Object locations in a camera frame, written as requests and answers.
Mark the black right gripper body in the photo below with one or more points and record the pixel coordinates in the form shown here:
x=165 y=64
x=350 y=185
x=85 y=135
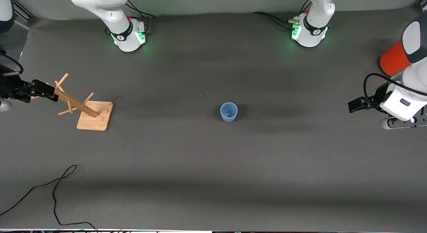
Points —
x=10 y=84

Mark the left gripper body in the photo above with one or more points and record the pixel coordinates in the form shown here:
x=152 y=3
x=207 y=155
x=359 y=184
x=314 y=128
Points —
x=376 y=98

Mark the light blue plastic cup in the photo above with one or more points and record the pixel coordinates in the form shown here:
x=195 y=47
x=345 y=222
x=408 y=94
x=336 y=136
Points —
x=229 y=114

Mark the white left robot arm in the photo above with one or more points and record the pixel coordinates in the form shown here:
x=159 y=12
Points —
x=313 y=32

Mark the orange cylindrical can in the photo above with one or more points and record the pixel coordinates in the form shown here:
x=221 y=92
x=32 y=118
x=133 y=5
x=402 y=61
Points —
x=393 y=61

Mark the wooden mug tree rack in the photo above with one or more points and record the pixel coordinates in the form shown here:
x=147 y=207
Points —
x=95 y=119

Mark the aluminium frame rail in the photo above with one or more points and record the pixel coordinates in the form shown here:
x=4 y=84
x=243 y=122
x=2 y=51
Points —
x=23 y=9

